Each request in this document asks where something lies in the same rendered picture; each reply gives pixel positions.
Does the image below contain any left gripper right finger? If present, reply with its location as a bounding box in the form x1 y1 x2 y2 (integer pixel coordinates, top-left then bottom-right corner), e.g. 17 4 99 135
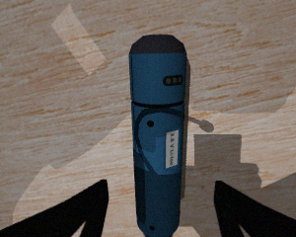
213 181 296 237

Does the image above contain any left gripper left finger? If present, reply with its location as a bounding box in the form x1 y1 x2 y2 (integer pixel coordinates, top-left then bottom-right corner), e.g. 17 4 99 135
0 179 109 237

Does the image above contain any dark blue electric screwdriver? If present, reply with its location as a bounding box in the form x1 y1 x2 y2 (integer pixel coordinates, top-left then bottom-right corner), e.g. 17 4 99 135
128 35 186 237

